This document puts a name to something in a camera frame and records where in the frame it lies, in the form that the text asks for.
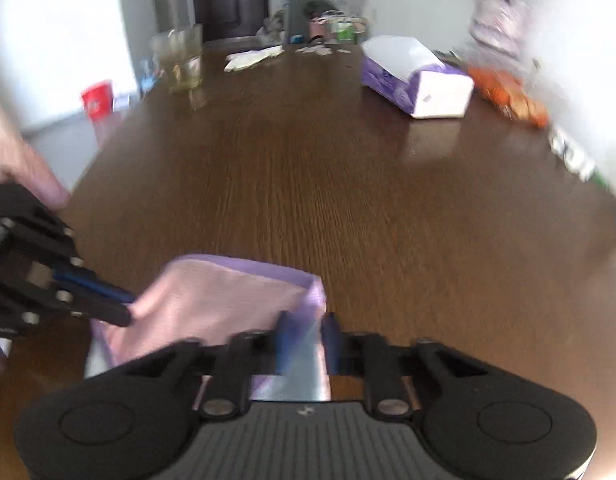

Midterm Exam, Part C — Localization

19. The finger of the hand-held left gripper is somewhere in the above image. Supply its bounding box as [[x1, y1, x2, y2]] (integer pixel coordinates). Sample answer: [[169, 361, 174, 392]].
[[0, 182, 113, 293], [0, 260, 137, 341]]

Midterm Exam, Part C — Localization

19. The pink and blue sleeveless top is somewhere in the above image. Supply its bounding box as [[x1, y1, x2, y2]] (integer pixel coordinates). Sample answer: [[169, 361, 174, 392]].
[[84, 254, 333, 403]]

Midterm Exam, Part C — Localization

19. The clear plastic box of oranges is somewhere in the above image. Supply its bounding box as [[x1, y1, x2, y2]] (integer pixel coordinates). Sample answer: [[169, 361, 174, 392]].
[[438, 50, 551, 128]]

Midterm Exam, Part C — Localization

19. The glass jar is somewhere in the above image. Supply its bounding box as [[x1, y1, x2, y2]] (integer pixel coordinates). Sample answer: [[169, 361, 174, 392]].
[[152, 24, 205, 95]]

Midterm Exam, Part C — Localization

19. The dark door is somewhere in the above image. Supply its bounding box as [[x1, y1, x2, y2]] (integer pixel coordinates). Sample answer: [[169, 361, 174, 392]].
[[193, 0, 269, 41]]

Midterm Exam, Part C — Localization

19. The purple and white tissue pack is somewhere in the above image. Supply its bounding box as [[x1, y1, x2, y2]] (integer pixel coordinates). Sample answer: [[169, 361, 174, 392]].
[[360, 35, 475, 120]]

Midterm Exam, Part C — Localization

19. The white crumpled cloth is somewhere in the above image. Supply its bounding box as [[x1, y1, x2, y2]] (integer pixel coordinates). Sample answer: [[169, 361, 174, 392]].
[[224, 45, 285, 72]]

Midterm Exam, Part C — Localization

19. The clutter of small packets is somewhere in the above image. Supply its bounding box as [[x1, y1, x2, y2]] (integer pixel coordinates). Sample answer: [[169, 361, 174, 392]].
[[288, 0, 369, 47]]

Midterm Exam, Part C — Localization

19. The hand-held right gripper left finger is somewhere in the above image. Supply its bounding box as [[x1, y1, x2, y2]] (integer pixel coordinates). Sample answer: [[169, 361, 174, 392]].
[[122, 310, 301, 421]]

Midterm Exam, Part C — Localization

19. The person's left hand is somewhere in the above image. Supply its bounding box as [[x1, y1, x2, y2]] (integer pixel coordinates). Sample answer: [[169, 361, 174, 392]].
[[0, 92, 72, 211]]

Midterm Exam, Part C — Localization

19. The red cup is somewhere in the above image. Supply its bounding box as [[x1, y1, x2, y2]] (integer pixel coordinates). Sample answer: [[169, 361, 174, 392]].
[[80, 80, 114, 121]]

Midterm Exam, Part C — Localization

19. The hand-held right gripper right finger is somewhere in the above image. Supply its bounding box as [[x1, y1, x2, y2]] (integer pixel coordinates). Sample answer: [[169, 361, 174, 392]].
[[322, 312, 491, 420]]

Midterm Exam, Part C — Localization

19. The white and purple vase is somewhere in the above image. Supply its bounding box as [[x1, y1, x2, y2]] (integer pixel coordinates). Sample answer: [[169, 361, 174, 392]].
[[469, 0, 533, 58]]

